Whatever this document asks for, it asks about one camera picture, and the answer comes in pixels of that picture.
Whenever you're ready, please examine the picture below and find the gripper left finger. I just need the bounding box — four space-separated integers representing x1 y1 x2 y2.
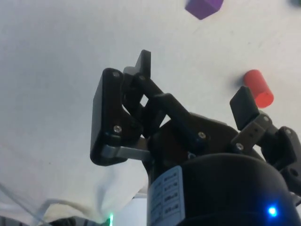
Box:
90 49 208 167

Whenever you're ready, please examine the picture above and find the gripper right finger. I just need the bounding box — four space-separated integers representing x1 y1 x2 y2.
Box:
229 85 301 187

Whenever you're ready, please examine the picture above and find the red cylinder block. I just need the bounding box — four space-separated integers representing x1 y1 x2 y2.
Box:
243 69 275 109

